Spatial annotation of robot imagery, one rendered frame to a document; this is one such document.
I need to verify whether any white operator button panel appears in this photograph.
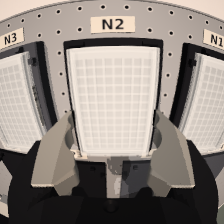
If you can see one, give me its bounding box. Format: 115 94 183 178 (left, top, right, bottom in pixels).
0 194 9 218

